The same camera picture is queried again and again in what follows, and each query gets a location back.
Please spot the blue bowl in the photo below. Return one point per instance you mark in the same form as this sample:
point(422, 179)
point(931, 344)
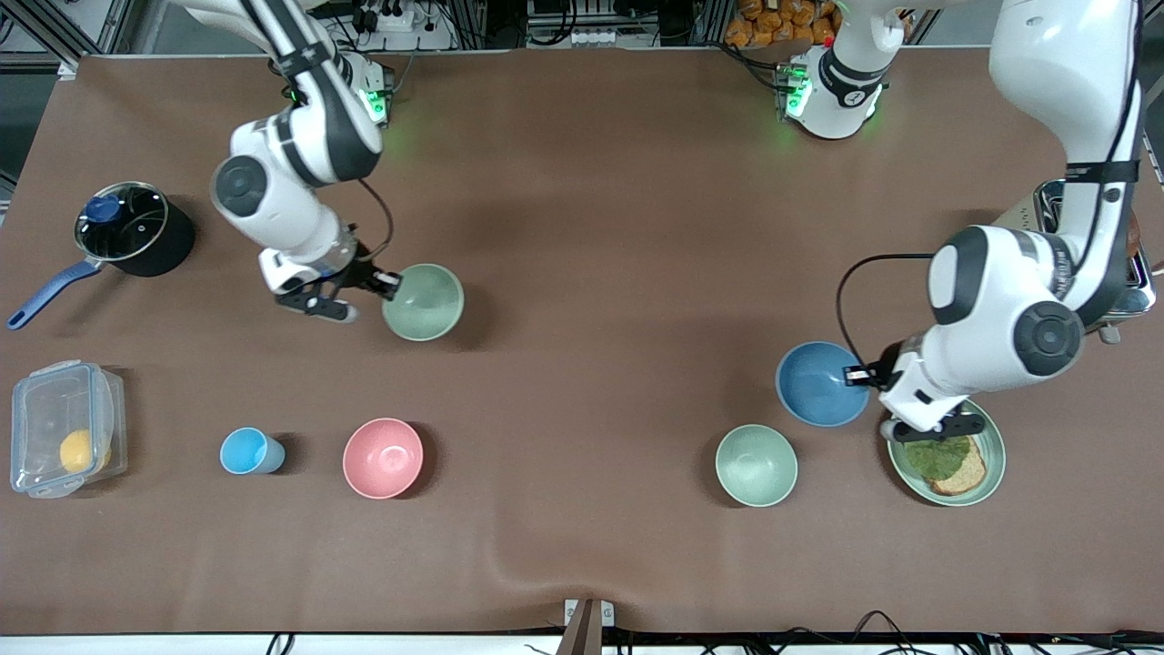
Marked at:
point(818, 387)

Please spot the pale green bowl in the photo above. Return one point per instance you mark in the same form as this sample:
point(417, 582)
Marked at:
point(427, 305)
point(757, 466)

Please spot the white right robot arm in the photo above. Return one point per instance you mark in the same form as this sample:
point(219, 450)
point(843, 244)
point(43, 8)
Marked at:
point(300, 136)

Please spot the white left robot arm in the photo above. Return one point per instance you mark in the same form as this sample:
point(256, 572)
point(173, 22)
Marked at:
point(1064, 91)

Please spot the pink bowl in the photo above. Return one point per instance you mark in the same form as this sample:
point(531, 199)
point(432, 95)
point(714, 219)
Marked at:
point(383, 458)

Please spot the green lettuce leaf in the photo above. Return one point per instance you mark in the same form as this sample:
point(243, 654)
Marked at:
point(937, 459)

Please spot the pale green plate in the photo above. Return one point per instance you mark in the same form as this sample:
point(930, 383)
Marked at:
point(993, 455)

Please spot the slice of brown bread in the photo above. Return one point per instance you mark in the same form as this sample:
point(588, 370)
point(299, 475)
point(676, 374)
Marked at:
point(968, 478)

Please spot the light blue cup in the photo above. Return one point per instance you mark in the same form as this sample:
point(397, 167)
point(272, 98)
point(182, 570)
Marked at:
point(244, 451)

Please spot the brown table cloth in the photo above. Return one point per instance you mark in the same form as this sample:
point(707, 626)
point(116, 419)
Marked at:
point(591, 182)

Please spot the silver toaster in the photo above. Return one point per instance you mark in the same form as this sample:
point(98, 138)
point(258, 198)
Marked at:
point(1141, 291)

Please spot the white power strip with plugs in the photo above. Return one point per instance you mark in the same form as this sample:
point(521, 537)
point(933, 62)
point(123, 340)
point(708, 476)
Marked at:
point(386, 18)

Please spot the toast slice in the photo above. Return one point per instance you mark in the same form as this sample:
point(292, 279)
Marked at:
point(1134, 238)

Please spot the yellow lemon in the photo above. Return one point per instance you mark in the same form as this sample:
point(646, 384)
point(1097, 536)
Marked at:
point(77, 451)

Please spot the clear lidded plastic container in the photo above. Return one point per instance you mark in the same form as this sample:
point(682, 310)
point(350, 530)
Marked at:
point(41, 409)

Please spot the bag of orange buns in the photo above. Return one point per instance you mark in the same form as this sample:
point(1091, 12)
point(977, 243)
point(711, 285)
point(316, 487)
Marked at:
point(782, 23)

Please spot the metal table edge bracket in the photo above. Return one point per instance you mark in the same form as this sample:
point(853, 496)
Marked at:
point(588, 623)

